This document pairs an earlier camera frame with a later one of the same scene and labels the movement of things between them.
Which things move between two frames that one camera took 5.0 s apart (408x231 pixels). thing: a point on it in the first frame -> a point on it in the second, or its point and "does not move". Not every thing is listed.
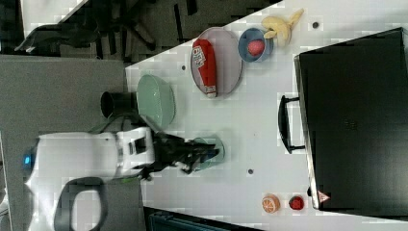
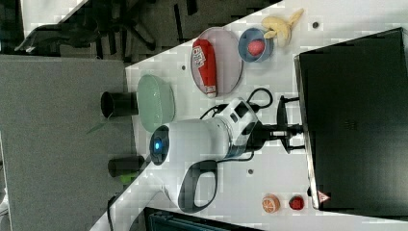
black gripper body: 169,150 -> 264,132
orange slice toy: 270,204 does not move
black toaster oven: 353,102 does not move
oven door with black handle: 284,124 does not move
